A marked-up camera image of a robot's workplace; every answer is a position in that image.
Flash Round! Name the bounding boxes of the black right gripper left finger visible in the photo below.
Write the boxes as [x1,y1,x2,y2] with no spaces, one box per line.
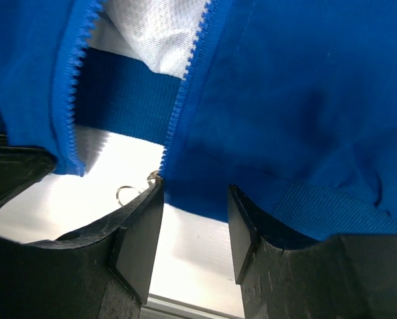
[0,182,163,318]

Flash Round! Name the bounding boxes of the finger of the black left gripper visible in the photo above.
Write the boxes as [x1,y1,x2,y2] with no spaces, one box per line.
[0,134,56,208]

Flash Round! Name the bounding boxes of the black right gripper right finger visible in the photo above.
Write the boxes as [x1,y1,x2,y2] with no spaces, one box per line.
[228,185,397,318]

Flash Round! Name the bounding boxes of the metal zipper pull ring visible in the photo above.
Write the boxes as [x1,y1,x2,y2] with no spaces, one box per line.
[116,169,163,209]

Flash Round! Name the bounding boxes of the blue white red hooded jacket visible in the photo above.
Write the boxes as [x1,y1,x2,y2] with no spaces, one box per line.
[0,1,397,241]

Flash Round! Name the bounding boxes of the aluminium table frame rail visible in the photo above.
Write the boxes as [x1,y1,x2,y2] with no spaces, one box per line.
[139,294,241,319]

